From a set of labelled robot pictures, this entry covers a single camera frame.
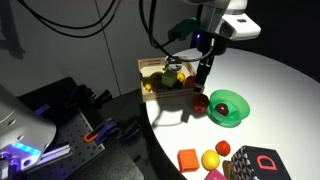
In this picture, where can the wooden tray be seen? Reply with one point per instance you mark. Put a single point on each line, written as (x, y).
(159, 79)

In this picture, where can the dark red plum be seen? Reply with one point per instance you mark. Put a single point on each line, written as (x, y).
(222, 109)

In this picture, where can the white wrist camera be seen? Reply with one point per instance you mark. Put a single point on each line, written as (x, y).
(237, 27)

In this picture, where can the white camera housing foreground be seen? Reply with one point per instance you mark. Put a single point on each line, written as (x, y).
(24, 135)

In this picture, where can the red apple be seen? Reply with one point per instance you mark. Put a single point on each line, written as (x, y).
(199, 103)

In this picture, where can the green cube block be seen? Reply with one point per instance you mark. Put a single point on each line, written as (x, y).
(169, 78)

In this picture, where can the small yellow fruit in tray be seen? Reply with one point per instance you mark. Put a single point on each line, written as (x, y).
(181, 77)

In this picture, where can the black fabric letter cube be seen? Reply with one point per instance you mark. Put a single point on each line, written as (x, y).
(254, 163)

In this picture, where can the brown wooden block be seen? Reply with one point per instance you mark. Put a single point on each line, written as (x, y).
(227, 169)

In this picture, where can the green plastic bowl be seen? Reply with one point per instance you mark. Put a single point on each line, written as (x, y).
(238, 107)

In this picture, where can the orange handled clamp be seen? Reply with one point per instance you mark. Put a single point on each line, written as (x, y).
(101, 132)

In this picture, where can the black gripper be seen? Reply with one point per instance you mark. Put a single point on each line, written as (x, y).
(210, 45)

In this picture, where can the pink cube block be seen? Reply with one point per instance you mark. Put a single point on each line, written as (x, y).
(215, 175)

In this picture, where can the yellow lemon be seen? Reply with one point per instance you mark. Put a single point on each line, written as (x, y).
(210, 160)

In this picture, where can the orange cube block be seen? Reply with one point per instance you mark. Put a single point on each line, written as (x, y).
(188, 160)

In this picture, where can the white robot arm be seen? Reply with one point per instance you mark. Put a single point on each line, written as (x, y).
(212, 12)

